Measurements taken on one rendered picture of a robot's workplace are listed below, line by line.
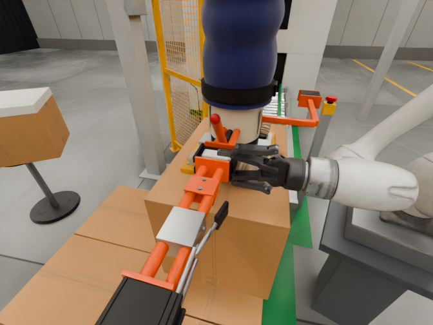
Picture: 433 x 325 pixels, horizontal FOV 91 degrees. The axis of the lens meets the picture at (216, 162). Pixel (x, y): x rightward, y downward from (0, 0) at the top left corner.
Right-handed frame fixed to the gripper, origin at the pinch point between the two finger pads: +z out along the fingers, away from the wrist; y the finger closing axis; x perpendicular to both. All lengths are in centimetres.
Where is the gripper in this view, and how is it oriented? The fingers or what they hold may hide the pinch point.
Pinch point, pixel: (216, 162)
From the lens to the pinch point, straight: 52.2
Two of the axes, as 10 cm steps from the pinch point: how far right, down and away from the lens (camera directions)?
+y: 0.0, 8.1, 5.9
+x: 2.5, -5.7, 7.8
